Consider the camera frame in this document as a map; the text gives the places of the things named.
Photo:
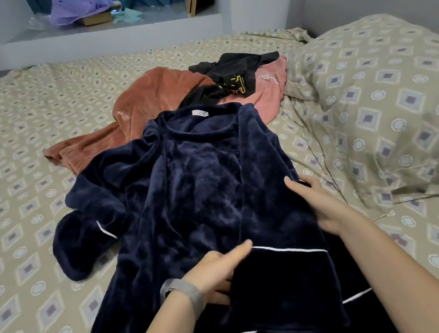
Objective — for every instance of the person's left hand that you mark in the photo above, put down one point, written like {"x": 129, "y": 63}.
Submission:
{"x": 216, "y": 272}

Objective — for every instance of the person's right hand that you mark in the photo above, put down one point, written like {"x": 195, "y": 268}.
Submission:
{"x": 323, "y": 206}

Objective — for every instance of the navy velvet garment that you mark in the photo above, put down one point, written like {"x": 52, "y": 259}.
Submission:
{"x": 201, "y": 209}

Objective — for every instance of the pink shirt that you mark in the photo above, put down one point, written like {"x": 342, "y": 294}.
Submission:
{"x": 269, "y": 85}

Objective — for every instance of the black garment yellow print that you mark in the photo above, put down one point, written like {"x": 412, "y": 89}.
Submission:
{"x": 229, "y": 74}

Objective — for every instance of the rust brown garment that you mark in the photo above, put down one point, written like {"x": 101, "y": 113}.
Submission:
{"x": 142, "y": 102}

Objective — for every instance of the bed with patterned beige sheet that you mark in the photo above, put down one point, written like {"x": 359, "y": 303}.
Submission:
{"x": 11, "y": 224}

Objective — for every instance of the person's right forearm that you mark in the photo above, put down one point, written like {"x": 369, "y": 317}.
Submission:
{"x": 414, "y": 278}

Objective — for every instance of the grey band wristwatch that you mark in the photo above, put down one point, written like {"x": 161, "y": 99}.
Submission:
{"x": 183, "y": 292}

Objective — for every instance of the patterned beige pillow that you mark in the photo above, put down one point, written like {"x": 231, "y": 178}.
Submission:
{"x": 393, "y": 101}

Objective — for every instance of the teal small item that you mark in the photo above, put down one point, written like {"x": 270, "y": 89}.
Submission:
{"x": 127, "y": 15}

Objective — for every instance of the small wooden box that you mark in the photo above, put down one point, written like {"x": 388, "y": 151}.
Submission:
{"x": 97, "y": 18}

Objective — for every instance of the purple cloth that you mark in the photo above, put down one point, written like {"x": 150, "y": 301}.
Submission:
{"x": 80, "y": 7}

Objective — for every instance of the clear plastic bag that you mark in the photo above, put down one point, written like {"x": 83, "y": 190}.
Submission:
{"x": 39, "y": 22}

